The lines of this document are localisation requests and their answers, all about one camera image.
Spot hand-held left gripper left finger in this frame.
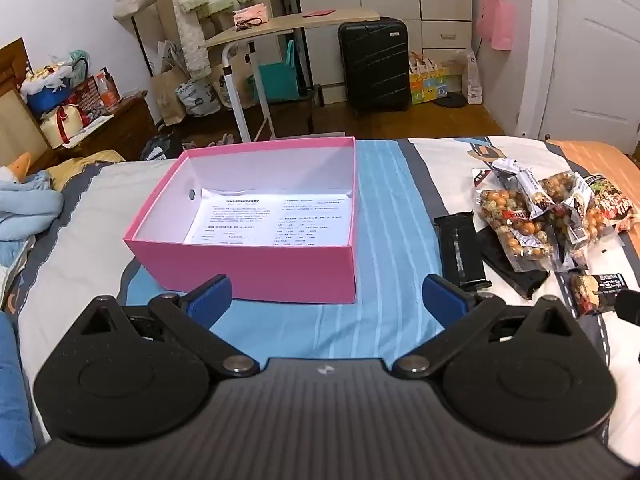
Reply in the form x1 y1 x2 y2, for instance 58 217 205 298
65 274 258 380

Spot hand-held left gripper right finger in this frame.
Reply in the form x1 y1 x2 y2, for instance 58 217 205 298
394 274 583 380

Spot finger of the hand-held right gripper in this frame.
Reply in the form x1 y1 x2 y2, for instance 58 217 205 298
614 289 640 327

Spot small black nut-picture packet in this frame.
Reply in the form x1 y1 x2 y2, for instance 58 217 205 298
569 272 629 317

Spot pink cardboard box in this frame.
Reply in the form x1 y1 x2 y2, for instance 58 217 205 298
123 136 358 305

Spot large clear coated-nut packet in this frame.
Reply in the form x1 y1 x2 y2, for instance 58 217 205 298
477 186 560 272

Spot red black snack packet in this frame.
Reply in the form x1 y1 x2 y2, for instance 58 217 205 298
586 174 640 234

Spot printed paper sheet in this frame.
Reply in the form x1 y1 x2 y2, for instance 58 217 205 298
183 187 351 247

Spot grey white snack packet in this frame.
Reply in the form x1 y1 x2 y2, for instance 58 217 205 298
471 157 522 192

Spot pair of slippers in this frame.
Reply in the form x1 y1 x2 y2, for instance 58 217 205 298
182 132 236 150

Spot black backpack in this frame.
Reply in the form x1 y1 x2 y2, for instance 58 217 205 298
139 132 185 161

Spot yellow cloth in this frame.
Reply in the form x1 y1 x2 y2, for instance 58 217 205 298
47 149 126 192

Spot dark wooden nightstand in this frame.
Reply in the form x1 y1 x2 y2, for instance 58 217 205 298
52 91 160 162

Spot black round floor scale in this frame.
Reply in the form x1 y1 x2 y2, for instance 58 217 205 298
434 91 471 109

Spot light blue blanket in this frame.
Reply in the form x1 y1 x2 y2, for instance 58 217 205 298
0 170 66 268

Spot brown paper bag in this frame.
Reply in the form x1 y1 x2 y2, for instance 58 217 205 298
150 62 193 126

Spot yellow colourful gift bag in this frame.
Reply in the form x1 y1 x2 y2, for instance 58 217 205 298
409 51 449 106

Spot white plastic bag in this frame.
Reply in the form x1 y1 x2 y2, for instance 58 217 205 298
461 50 483 106

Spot cream bag with red ribbon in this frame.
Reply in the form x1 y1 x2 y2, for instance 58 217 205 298
39 104 91 150

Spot teal paper bag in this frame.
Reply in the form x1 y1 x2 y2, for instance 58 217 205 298
258 40 301 102

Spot plush duck toy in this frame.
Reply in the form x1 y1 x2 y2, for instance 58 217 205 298
0 152 33 188

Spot orange drink bottle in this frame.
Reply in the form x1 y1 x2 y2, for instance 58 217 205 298
95 72 121 107

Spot red patterned box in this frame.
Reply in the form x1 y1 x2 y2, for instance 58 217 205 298
70 77 103 128

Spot black hard-shell suitcase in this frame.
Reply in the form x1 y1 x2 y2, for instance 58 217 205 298
337 17 411 118

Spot white door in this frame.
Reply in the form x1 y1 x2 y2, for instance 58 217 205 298
517 0 640 153

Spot blue bag with white fluff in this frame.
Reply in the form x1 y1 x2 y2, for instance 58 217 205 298
19 60 76 118

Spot wooden rolling side table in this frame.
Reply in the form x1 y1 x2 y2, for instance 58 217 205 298
199 7 381 143

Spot pink gift bag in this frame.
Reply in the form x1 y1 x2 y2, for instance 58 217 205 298
475 0 515 52

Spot pink tissue box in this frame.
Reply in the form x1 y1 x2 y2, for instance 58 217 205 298
233 4 271 28

